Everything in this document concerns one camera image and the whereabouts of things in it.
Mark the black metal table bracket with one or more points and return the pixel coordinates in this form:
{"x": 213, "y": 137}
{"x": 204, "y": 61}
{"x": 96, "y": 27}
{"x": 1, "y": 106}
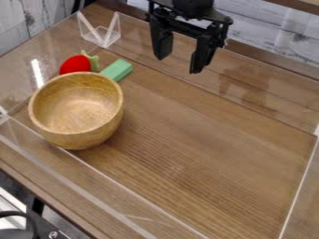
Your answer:
{"x": 46, "y": 231}

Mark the clear acrylic corner bracket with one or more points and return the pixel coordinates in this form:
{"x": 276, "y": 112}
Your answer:
{"x": 101, "y": 36}

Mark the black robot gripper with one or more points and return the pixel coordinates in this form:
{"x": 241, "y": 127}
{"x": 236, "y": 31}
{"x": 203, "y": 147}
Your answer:
{"x": 189, "y": 17}

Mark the green rectangular block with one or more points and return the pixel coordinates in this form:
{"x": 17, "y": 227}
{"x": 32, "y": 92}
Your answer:
{"x": 117, "y": 70}

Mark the wooden bowl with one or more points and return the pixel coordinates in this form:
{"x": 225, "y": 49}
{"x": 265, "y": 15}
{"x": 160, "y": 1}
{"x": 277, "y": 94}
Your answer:
{"x": 76, "y": 110}

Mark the red plush strawberry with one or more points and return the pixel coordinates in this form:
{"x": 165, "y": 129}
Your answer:
{"x": 80, "y": 63}

